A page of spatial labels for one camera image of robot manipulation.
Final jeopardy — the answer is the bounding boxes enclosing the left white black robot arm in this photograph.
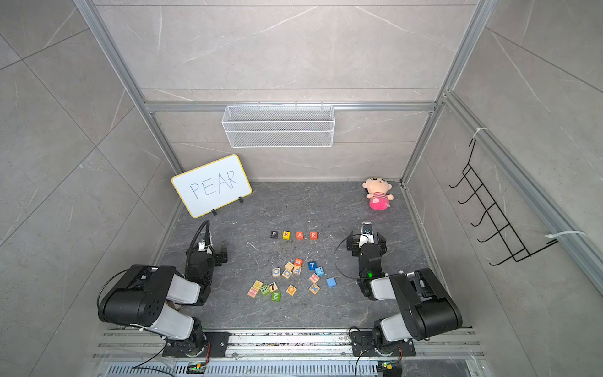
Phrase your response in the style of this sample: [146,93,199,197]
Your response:
[97,221,228,358]

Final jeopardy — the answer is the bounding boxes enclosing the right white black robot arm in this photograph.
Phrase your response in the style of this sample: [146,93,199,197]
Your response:
[339,221,463,357]

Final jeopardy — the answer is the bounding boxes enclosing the whiteboard with PEAR writing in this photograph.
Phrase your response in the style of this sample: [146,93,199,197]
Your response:
[171,154,253,218]

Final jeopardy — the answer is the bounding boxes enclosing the pink plush doll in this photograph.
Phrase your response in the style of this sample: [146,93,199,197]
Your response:
[362,177,394,211]

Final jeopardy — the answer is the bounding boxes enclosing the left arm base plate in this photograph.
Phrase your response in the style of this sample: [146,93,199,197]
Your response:
[162,331,231,358]

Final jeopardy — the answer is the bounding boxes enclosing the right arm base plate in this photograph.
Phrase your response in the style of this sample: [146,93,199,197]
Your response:
[348,327,416,358]

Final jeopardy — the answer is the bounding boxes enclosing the white wire mesh basket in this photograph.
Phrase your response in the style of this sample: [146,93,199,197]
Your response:
[221,105,336,149]

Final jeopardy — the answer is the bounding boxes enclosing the black wire hook rack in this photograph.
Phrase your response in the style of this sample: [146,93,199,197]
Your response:
[448,140,559,267]

